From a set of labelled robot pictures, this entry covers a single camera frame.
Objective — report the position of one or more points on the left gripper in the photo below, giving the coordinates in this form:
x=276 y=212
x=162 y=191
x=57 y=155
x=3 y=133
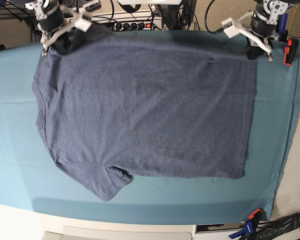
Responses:
x=263 y=30

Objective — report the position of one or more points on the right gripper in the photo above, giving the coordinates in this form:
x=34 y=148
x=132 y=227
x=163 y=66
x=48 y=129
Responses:
x=62 y=46

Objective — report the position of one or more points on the blue-grey T-shirt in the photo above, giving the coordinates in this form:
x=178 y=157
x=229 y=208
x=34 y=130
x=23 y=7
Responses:
x=112 y=107

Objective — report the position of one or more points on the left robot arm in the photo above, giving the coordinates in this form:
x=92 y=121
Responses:
x=270 y=5

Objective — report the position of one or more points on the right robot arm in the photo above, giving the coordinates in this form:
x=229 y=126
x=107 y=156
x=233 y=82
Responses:
x=51 y=21

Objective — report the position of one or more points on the orange black clamp top right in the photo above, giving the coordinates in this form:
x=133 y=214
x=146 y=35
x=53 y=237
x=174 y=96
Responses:
x=290 y=51

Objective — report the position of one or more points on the blue clamp top right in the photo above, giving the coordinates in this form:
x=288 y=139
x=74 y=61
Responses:
x=281 y=27

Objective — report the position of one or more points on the white power strip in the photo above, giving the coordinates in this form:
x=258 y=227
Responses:
x=150 y=25

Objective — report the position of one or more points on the teal table cloth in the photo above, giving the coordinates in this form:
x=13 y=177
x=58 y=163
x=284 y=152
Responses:
x=30 y=180

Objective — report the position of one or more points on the blue orange clamp bottom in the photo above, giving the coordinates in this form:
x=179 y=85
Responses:
x=250 y=227

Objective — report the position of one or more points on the black plastic bag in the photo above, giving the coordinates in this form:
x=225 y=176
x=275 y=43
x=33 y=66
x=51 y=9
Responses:
x=278 y=227

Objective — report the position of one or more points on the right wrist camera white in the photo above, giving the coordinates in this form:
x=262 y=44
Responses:
x=81 y=22

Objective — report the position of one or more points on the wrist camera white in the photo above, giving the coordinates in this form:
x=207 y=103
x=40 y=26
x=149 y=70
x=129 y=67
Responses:
x=81 y=22
x=230 y=27

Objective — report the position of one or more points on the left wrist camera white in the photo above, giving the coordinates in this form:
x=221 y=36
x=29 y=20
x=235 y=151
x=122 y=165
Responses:
x=230 y=27

